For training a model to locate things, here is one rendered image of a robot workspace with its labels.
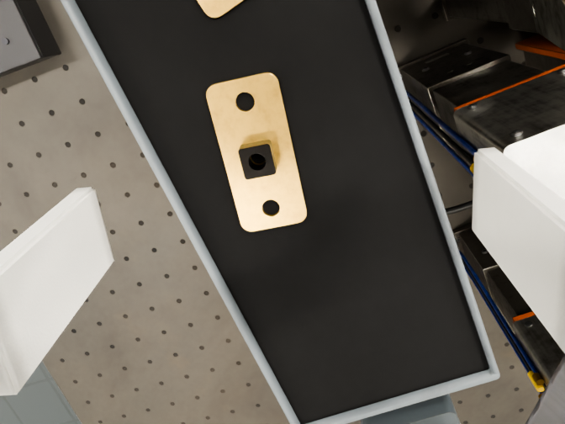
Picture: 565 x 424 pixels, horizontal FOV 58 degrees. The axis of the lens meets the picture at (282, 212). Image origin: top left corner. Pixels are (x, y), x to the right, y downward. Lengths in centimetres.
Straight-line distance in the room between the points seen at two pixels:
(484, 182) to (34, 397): 207
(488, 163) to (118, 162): 69
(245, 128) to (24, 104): 60
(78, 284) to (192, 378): 81
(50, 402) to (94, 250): 199
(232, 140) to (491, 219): 15
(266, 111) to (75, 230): 13
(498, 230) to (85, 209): 13
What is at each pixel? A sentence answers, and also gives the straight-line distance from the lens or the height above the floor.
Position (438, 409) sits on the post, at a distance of 41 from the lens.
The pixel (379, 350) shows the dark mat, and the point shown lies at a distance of 34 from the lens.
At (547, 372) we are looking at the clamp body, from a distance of 57.
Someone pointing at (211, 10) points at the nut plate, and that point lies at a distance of 27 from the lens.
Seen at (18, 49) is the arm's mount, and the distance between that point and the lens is 76.
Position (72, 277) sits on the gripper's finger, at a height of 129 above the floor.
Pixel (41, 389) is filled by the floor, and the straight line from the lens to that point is 214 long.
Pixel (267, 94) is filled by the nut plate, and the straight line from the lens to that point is 27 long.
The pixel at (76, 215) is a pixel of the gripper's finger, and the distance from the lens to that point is 17.
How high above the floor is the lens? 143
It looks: 67 degrees down
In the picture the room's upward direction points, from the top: 175 degrees counter-clockwise
